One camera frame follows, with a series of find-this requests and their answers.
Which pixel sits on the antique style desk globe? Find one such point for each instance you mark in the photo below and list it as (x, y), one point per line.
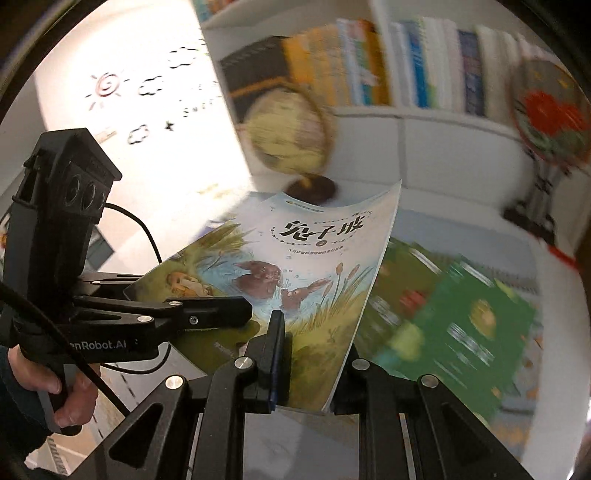
(286, 129)

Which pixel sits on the row of black gold volumes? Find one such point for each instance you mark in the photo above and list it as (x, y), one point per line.
(254, 69)

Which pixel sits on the person's left hand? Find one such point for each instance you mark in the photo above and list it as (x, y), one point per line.
(81, 392)

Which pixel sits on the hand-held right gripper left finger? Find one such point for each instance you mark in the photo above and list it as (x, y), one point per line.
(277, 360)

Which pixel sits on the row of yellow colourful books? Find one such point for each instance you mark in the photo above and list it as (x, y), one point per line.
(337, 64)

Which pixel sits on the dark green beetle book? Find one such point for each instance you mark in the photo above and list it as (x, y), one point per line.
(392, 300)

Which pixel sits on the rabbit picture book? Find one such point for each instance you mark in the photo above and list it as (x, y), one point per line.
(314, 258)

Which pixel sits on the row of upper shelf books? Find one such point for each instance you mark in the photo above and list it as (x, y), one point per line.
(207, 4)

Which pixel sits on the olive green insect book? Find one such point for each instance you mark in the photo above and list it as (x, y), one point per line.
(480, 341)

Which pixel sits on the row of white blue books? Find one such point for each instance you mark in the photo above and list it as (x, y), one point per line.
(452, 69)

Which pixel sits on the person's left forearm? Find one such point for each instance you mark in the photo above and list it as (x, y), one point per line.
(14, 415)

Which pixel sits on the red flower embroidered round fan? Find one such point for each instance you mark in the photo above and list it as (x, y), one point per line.
(549, 115)

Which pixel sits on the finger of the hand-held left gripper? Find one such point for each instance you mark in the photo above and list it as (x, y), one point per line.
(207, 314)
(101, 284)

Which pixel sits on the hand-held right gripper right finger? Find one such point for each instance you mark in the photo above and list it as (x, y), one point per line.
(355, 383)

